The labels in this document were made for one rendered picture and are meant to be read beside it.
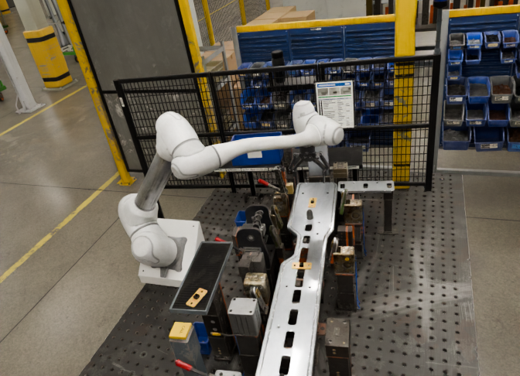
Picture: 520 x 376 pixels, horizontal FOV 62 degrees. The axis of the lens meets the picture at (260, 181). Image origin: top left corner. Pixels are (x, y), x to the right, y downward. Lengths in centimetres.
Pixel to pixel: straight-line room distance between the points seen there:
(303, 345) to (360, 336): 46
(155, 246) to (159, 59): 227
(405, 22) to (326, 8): 599
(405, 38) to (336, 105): 50
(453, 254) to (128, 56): 313
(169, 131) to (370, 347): 122
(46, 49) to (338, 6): 534
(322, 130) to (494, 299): 184
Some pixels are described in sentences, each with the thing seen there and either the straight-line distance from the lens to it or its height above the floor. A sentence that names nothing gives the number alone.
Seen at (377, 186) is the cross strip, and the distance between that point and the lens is 236.
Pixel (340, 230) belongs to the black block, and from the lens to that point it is 208.
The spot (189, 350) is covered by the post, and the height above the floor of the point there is 110.
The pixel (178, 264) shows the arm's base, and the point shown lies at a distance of 233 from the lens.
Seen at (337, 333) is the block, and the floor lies 103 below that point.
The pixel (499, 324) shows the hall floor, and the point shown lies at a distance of 311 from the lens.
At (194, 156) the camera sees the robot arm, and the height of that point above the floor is 152.
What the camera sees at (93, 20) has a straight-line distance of 434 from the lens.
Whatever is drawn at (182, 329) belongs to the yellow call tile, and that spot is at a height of 116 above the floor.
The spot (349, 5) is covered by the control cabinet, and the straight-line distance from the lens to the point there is 834.
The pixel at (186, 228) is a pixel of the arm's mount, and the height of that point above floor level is 94.
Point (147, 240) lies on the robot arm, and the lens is 213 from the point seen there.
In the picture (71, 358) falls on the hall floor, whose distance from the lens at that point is 333.
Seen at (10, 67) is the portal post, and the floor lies 76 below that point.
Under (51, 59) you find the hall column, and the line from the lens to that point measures 922.
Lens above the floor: 229
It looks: 31 degrees down
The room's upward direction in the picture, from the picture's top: 10 degrees counter-clockwise
